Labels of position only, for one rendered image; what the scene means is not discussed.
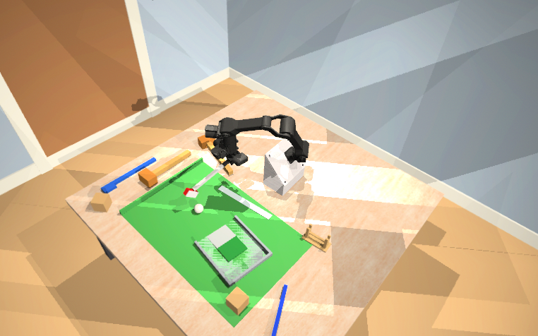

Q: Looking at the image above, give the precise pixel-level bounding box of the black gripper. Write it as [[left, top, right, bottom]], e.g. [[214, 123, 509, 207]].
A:
[[213, 139, 248, 166]]

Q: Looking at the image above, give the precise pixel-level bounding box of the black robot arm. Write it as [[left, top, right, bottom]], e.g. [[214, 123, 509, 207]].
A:
[[205, 114, 309, 164]]

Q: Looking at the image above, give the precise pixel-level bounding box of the green flat mat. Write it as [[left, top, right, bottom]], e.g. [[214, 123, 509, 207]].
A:
[[120, 162, 313, 328]]

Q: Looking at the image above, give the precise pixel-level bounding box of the tan cube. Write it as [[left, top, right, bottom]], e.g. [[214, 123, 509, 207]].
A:
[[225, 287, 249, 315], [91, 193, 112, 212]]

